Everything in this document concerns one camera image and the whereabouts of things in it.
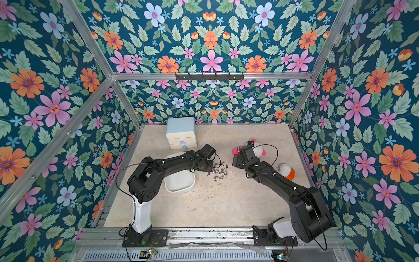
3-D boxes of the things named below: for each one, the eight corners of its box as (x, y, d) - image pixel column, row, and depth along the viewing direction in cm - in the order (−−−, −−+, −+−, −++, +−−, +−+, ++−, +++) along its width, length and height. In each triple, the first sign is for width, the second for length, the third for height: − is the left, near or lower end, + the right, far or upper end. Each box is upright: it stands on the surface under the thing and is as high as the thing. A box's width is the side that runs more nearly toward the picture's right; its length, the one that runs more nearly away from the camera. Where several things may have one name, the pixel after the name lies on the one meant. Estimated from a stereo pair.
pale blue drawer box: (171, 151, 106) (164, 136, 94) (173, 121, 124) (168, 105, 112) (197, 148, 108) (193, 133, 95) (195, 119, 126) (192, 103, 113)
